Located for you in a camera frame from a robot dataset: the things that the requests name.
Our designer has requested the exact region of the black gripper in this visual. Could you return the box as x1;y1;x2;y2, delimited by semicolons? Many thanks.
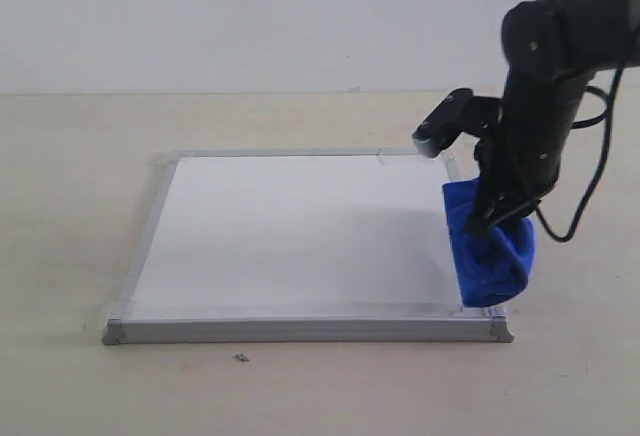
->
467;69;593;234

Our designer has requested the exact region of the blue microfibre cloth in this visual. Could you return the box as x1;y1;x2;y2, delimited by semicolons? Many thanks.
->
441;179;536;308

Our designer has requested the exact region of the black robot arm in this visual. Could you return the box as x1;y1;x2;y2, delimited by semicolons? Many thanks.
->
467;0;639;234

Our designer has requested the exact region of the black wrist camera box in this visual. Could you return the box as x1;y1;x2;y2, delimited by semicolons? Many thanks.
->
412;88;501;159

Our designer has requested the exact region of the black thin cable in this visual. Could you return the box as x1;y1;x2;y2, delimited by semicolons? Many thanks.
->
534;0;632;243

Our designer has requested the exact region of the white board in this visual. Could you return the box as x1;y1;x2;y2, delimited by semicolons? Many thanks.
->
102;148;513;346

